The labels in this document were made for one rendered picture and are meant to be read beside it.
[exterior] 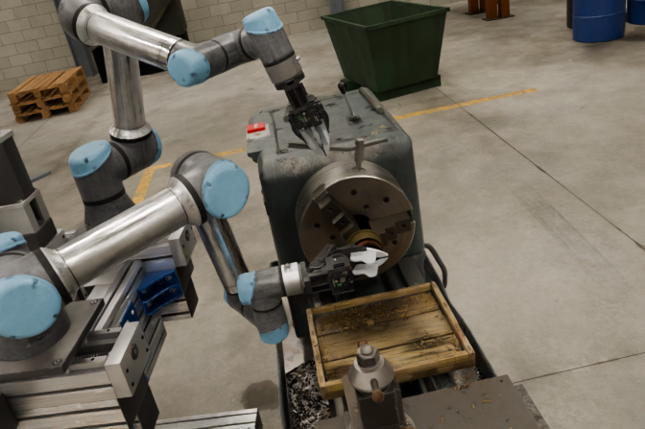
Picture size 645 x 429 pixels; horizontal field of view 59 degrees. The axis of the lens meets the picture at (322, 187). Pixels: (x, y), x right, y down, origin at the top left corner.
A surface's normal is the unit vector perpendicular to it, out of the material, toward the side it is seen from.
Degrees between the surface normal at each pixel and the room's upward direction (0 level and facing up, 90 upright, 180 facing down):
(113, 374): 90
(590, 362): 0
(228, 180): 89
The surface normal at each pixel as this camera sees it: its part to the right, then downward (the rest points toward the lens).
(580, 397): -0.17, -0.90
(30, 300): 0.51, 0.29
